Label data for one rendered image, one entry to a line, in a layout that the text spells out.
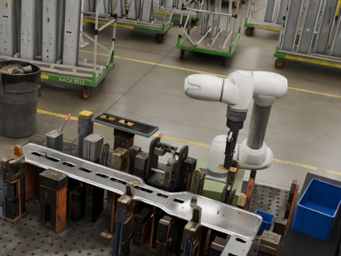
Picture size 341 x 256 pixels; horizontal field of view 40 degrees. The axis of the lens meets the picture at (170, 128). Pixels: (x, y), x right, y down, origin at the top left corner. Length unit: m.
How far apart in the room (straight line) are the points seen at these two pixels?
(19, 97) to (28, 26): 1.90
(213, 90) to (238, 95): 0.11
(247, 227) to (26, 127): 3.35
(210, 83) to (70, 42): 4.66
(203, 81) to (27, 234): 1.23
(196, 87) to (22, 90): 3.15
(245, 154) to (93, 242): 1.06
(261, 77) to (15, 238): 1.50
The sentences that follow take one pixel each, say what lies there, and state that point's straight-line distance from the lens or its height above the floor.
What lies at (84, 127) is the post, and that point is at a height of 1.08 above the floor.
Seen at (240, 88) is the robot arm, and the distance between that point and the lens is 1.97.
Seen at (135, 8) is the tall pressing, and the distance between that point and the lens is 9.97.
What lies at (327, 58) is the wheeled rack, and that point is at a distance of 9.04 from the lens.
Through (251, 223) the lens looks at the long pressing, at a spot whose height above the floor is 1.00.
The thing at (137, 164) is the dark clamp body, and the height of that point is 1.03.
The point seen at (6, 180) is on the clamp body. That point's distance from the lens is 2.56.
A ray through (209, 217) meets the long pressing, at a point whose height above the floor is 1.00.
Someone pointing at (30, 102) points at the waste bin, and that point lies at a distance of 5.05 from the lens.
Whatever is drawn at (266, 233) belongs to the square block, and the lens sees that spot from 2.13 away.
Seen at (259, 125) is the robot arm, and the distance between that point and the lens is 2.75.
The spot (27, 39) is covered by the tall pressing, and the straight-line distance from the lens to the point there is 6.73.
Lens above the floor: 2.24
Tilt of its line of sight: 23 degrees down
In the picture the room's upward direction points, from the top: 7 degrees clockwise
